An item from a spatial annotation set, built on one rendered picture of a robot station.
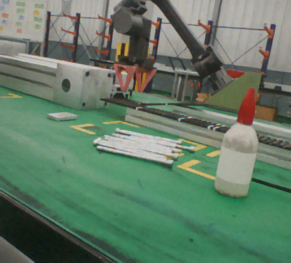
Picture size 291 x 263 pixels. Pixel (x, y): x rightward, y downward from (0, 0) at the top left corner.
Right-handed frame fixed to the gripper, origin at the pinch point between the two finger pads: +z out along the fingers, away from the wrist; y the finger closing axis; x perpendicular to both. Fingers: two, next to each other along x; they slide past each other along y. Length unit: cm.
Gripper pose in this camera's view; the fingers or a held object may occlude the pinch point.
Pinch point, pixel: (132, 89)
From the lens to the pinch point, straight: 91.6
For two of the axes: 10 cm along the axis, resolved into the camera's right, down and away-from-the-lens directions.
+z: -1.5, 9.7, 1.8
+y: -5.9, 0.6, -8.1
